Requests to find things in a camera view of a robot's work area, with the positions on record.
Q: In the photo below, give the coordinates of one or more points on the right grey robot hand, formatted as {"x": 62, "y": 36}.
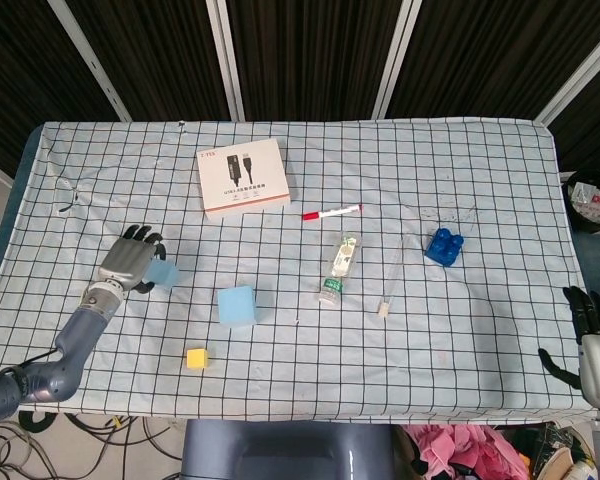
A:
{"x": 597, "y": 365}

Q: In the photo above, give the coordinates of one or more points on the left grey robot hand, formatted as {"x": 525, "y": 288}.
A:
{"x": 125, "y": 260}

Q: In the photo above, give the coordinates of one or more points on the small light blue foam cube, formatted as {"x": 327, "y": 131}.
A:
{"x": 164, "y": 275}

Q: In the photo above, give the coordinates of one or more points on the large light blue foam cube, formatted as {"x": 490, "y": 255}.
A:
{"x": 237, "y": 307}

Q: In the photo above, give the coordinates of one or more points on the yellow foam cube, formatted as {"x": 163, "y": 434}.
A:
{"x": 197, "y": 360}

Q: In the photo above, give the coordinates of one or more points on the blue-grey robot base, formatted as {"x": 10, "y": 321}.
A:
{"x": 280, "y": 450}

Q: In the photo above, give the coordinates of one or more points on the pink cloth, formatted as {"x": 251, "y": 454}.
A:
{"x": 460, "y": 452}

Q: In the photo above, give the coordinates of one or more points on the black plastic bag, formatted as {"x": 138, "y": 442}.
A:
{"x": 592, "y": 200}

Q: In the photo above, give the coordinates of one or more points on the dark blue toy brick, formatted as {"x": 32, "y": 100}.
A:
{"x": 445, "y": 248}

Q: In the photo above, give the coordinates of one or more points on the black partition panel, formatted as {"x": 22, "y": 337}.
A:
{"x": 495, "y": 55}
{"x": 15, "y": 65}
{"x": 155, "y": 55}
{"x": 592, "y": 130}
{"x": 315, "y": 55}

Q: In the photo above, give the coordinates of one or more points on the red capped white marker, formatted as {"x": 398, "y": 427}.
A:
{"x": 330, "y": 213}

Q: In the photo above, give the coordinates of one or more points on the clear plastic water bottle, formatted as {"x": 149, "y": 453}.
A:
{"x": 341, "y": 265}

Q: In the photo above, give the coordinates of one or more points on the clear glass test tube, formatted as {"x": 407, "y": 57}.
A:
{"x": 384, "y": 307}

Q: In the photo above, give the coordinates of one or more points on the black checked white tablecloth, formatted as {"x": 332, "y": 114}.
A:
{"x": 330, "y": 360}

